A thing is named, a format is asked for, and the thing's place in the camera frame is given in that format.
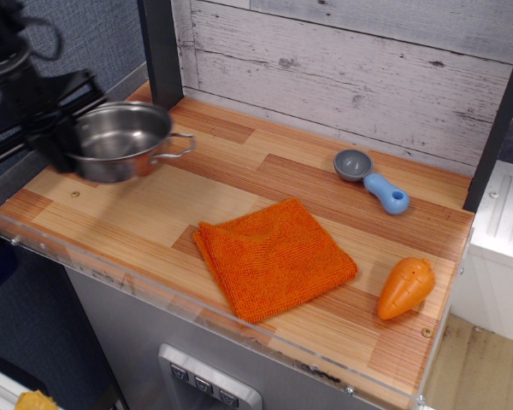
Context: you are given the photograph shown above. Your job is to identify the orange plastic toy carrot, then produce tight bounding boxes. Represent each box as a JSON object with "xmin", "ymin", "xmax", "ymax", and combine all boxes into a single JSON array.
[{"xmin": 377, "ymin": 257, "xmax": 436, "ymax": 320}]

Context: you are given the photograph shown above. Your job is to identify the dark grey post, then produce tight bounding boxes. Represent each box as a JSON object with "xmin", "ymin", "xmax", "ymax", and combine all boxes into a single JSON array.
[
  {"xmin": 463, "ymin": 68, "xmax": 513, "ymax": 213},
  {"xmin": 137, "ymin": 0, "xmax": 184, "ymax": 109}
]

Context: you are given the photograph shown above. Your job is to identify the silver toy fridge cabinet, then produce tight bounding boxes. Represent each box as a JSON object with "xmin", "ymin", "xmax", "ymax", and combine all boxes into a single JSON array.
[{"xmin": 68, "ymin": 269, "xmax": 416, "ymax": 409}]

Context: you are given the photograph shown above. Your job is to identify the orange folded towel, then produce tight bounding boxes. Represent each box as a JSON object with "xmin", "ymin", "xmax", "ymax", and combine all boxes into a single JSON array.
[{"xmin": 192, "ymin": 198, "xmax": 357, "ymax": 323}]

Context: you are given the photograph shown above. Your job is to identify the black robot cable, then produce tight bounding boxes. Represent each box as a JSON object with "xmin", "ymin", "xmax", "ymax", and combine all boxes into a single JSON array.
[{"xmin": 16, "ymin": 15, "xmax": 65, "ymax": 61}]

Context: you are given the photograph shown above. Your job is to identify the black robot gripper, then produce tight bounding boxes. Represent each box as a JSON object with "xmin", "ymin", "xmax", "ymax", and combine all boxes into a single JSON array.
[{"xmin": 0, "ymin": 55, "xmax": 106, "ymax": 173}]

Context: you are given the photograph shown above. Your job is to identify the yellow object bottom left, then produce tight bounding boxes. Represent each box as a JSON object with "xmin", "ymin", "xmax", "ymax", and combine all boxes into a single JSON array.
[{"xmin": 14, "ymin": 390, "xmax": 59, "ymax": 410}]

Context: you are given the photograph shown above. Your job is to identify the dark grey left post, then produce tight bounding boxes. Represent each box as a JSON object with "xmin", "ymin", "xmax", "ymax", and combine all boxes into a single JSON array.
[{"xmin": 137, "ymin": 0, "xmax": 184, "ymax": 109}]

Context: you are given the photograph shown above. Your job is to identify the clear acrylic shelf guard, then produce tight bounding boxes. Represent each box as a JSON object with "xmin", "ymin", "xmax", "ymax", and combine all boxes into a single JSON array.
[{"xmin": 0, "ymin": 63, "xmax": 475, "ymax": 410}]

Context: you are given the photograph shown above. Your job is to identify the white appliance at right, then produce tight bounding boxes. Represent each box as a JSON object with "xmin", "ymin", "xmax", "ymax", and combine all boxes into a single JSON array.
[{"xmin": 451, "ymin": 161, "xmax": 513, "ymax": 340}]

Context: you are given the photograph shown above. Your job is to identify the stainless steel pot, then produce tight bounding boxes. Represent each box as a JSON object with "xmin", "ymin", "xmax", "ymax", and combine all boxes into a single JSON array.
[{"xmin": 67, "ymin": 102, "xmax": 197, "ymax": 184}]

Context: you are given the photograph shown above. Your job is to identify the silver dispenser button panel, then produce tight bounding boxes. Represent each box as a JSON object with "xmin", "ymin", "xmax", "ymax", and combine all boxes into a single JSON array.
[{"xmin": 158, "ymin": 343, "xmax": 263, "ymax": 409}]

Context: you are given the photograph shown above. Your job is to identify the dark grey right post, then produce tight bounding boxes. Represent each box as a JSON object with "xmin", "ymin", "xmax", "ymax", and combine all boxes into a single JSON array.
[{"xmin": 463, "ymin": 68, "xmax": 513, "ymax": 213}]

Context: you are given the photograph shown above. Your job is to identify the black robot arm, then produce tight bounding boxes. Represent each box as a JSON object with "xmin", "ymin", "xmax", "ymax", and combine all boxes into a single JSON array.
[{"xmin": 0, "ymin": 1, "xmax": 105, "ymax": 173}]

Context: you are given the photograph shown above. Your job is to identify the blue grey toy scoop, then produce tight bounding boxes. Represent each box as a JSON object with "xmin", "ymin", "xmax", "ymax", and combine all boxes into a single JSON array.
[{"xmin": 333, "ymin": 149, "xmax": 410, "ymax": 215}]

